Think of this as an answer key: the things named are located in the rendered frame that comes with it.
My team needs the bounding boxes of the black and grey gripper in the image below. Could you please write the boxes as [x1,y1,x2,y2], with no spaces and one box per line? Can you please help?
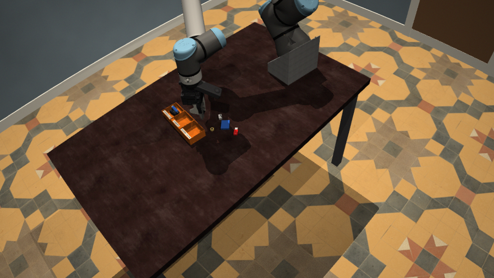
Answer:
[179,80,205,120]

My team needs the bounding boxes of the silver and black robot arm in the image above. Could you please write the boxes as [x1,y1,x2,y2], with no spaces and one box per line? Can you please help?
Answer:
[173,0,319,99]

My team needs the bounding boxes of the orange three-compartment bin rack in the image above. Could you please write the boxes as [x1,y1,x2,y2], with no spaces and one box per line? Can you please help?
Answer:
[162,103,206,145]

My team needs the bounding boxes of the black 9v battery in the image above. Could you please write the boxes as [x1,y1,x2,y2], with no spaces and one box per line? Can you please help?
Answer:
[169,109,180,116]

